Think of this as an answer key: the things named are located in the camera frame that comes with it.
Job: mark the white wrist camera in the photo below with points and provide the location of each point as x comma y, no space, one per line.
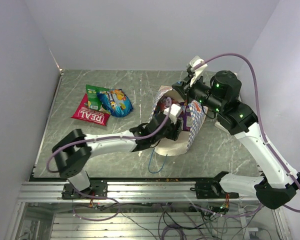
175,112
195,69

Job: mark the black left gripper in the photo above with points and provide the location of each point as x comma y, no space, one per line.
174,134

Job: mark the white small box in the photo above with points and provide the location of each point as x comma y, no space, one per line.
218,125

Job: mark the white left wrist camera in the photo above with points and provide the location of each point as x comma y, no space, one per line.
175,112

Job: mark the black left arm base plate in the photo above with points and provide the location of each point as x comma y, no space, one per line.
97,188

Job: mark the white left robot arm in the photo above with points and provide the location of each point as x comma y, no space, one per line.
75,149

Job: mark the blue checkered paper bag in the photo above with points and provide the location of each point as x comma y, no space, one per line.
170,148

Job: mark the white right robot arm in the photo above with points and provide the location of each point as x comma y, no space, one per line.
279,182

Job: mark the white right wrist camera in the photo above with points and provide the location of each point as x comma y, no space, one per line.
195,69

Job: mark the purple candy snack bag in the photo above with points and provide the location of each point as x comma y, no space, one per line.
186,118

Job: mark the aluminium frame rail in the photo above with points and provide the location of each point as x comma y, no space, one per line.
123,192

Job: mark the blue candy snack bag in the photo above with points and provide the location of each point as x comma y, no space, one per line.
116,102

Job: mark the red REAL chips bag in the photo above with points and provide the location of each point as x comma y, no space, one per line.
84,113

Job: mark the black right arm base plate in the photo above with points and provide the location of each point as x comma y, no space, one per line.
208,188

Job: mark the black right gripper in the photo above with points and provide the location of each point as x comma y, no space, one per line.
187,91

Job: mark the green chips snack bag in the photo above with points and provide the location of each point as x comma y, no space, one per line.
93,101

